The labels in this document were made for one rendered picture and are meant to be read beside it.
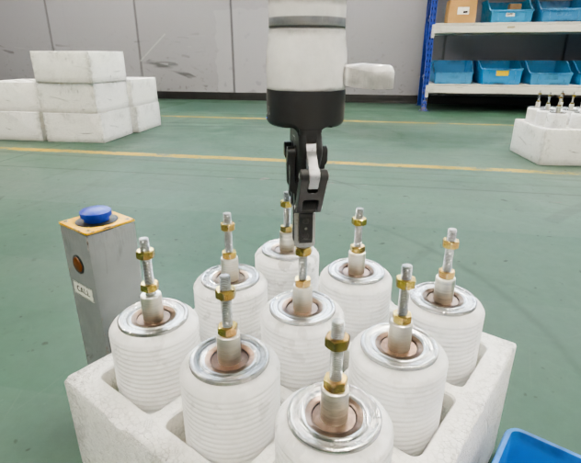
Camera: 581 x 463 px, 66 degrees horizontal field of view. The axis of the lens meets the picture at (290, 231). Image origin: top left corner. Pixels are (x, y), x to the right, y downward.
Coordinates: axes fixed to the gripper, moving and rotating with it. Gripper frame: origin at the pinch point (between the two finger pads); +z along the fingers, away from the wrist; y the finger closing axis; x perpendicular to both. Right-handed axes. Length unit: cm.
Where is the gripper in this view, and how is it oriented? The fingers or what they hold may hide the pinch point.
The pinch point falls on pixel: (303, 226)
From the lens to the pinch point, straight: 48.0
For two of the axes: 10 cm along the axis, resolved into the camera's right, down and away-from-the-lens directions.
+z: 0.0, 9.3, 3.7
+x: 9.9, -0.4, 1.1
